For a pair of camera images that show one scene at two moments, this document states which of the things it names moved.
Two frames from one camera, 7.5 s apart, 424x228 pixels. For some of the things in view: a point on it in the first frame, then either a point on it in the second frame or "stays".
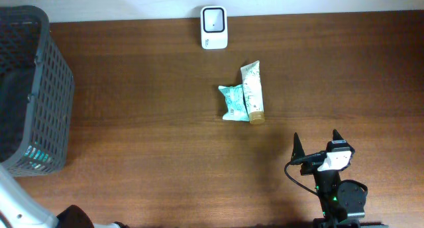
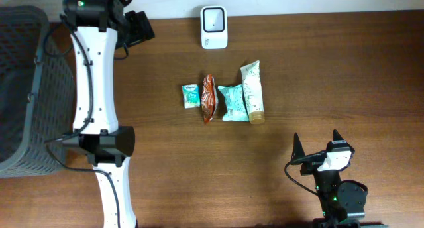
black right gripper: (309, 167) stays
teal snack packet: (237, 109) stays
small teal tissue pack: (36, 156) -> (191, 95)
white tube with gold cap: (252, 83) stays
